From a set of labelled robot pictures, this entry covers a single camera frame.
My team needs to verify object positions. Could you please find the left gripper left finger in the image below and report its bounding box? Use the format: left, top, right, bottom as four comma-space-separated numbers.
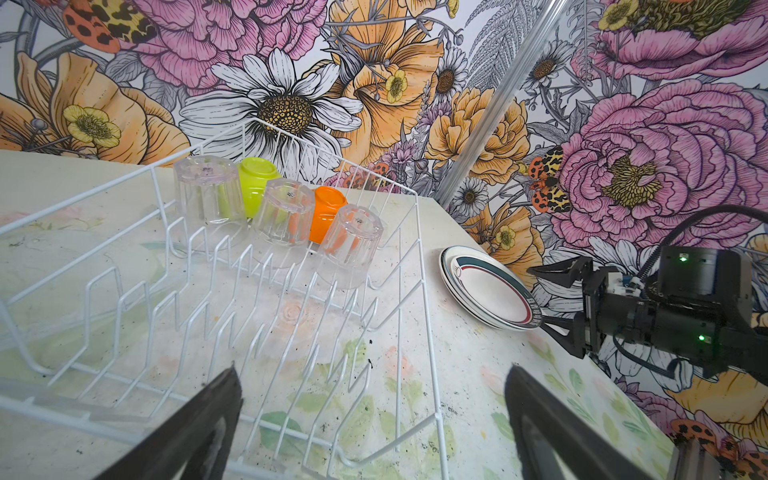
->
97, 367, 243, 479

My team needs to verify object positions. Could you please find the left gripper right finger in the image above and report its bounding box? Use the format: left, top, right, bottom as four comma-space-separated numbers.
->
504, 365, 649, 479

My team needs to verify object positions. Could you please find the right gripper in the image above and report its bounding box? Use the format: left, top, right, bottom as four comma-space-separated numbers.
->
527, 246, 767, 383

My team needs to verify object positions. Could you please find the green red rimmed plate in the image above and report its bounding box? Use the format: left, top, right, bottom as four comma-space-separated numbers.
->
451, 254, 542, 330

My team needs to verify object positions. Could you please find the white wire dish rack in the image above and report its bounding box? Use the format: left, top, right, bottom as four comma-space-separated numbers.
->
1, 152, 454, 479

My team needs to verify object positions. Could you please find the clear glass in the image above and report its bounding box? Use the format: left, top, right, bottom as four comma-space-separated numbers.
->
255, 178, 315, 247
173, 155, 246, 236
317, 204, 384, 290

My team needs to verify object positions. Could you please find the blue rimmed watermelon plate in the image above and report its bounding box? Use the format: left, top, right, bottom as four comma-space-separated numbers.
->
438, 245, 501, 329

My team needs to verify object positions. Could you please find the orange bowl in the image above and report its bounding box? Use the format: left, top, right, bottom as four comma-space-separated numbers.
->
310, 186, 348, 244

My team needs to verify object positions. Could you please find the lime green bowl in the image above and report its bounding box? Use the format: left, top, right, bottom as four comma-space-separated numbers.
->
239, 157, 281, 219

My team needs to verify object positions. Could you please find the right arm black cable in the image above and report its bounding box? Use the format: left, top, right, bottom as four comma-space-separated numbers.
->
635, 203, 768, 283

